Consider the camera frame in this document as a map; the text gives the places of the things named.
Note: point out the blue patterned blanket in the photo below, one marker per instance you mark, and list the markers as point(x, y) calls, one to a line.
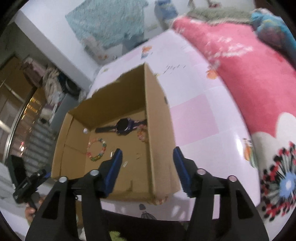
point(272, 30)

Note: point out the black purple smartwatch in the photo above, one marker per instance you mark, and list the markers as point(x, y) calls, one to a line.
point(123, 127)

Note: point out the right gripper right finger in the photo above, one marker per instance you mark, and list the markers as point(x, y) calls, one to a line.
point(238, 216)

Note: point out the teal patterned wall cloth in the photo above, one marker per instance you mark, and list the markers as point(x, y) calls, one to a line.
point(108, 22)

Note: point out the grey metal cabinet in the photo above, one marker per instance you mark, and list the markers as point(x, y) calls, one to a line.
point(68, 103)

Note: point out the pink floral blanket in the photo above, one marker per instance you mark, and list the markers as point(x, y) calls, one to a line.
point(262, 83)

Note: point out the brown cardboard box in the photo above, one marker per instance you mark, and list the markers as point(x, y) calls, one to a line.
point(138, 95)

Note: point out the person's left hand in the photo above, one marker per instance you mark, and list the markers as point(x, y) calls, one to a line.
point(30, 211)

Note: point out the grey green pillow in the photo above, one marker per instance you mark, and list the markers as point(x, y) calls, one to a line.
point(221, 15)

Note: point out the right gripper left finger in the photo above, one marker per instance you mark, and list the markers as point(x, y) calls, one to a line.
point(56, 217)

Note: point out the blue water jug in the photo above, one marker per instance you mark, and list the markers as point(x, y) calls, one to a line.
point(165, 12)

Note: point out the pile of clothes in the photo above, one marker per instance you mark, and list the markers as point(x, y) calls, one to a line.
point(51, 86)

